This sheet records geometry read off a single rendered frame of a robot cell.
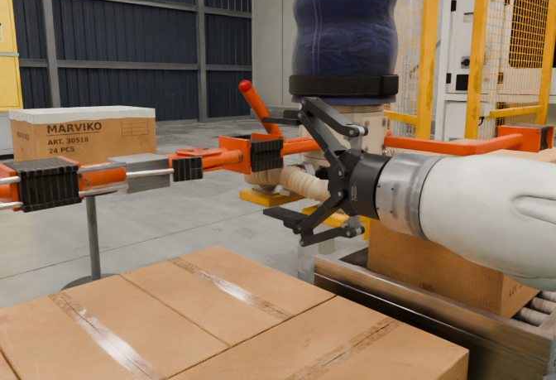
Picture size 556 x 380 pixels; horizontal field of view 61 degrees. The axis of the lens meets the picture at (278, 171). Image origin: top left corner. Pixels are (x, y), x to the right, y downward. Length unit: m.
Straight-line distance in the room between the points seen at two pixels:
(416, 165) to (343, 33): 0.46
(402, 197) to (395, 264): 0.96
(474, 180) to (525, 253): 0.07
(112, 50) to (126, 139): 9.82
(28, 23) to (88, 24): 1.28
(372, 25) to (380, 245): 0.74
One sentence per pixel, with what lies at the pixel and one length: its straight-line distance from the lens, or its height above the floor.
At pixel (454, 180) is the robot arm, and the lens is 0.46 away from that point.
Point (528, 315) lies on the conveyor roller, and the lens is 1.49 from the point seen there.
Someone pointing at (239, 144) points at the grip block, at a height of 1.06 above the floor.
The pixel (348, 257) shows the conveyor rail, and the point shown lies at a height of 0.58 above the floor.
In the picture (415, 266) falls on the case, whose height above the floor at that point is 0.65.
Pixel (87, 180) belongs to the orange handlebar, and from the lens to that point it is 0.67.
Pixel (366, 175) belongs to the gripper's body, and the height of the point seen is 1.06.
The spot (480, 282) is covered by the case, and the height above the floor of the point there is 0.66.
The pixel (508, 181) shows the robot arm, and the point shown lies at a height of 1.08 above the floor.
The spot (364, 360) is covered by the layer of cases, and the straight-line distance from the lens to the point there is 1.16.
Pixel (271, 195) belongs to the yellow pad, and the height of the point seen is 0.93.
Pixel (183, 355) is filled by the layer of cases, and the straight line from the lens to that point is 1.18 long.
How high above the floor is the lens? 1.16
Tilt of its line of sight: 11 degrees down
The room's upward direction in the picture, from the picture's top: straight up
